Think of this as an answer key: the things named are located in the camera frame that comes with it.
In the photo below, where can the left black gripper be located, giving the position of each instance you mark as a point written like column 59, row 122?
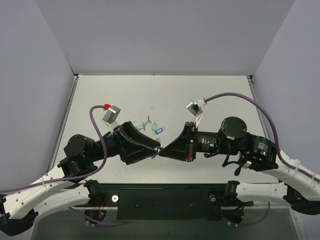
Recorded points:
column 121, row 145

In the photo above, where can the green key tag right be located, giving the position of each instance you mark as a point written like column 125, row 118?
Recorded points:
column 154, row 127

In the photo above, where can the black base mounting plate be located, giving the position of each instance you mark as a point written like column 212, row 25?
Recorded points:
column 184, row 201

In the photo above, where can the silver key top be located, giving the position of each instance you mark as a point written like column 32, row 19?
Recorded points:
column 148, row 120

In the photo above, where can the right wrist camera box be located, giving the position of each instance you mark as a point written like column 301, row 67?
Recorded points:
column 196, row 108

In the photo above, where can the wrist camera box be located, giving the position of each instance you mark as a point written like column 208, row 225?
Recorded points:
column 109, row 119
column 196, row 108

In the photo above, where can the green key tag left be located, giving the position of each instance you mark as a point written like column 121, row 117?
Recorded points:
column 141, row 127

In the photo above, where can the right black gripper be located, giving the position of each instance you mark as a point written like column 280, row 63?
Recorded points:
column 189, row 142

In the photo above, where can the green key tag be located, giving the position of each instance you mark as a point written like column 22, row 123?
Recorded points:
column 154, row 127
column 141, row 127

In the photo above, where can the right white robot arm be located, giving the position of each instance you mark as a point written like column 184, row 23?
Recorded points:
column 252, row 152

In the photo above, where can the blue key tag upper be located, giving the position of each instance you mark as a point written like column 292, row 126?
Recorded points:
column 158, row 131

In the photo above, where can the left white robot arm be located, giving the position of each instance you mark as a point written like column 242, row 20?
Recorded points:
column 67, row 185

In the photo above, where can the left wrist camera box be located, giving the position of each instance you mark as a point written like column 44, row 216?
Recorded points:
column 109, row 119

